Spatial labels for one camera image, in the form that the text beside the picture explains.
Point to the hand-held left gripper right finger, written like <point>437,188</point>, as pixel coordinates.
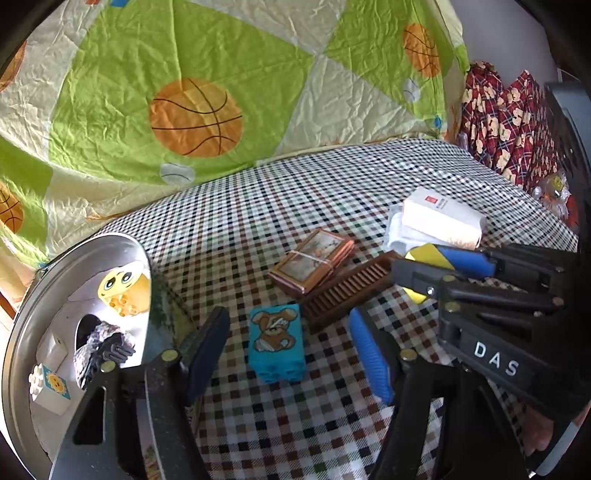
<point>369,355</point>

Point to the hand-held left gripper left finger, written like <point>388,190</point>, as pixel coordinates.
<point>210,350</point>

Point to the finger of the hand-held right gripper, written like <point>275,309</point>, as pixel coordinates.
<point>415,277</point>
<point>466,261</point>

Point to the small yellow cube block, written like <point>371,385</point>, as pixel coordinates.
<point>431,256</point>

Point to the clear plastic case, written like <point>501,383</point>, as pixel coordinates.
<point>399,235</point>

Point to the teal bear toy block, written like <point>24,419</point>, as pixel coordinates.
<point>274,341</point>

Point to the brown playing card pack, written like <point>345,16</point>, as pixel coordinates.
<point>314,263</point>

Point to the yellow face toy block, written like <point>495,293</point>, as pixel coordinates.
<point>123,288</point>

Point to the foil-wrapped black object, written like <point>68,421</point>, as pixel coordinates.
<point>99,350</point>

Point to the plain white rectangular box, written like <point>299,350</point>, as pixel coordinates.
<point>53,348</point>

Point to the white sun toy block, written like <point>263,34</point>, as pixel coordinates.
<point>51,385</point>

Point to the round metal tin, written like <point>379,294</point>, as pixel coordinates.
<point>27,295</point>

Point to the person's right hand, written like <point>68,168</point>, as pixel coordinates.
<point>540,431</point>

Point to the white box with red label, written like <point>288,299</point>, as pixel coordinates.
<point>443,221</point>

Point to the brown ribbed wooden comb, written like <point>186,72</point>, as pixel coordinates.
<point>351,290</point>

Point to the checkered tablecloth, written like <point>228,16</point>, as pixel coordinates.
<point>277,438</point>

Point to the yellow smiley toy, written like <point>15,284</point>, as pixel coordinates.
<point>557,184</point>

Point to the red bear-print cloth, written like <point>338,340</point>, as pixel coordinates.
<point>503,124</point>

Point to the green ball-print bedsheet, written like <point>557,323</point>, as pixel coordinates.
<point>161,92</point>

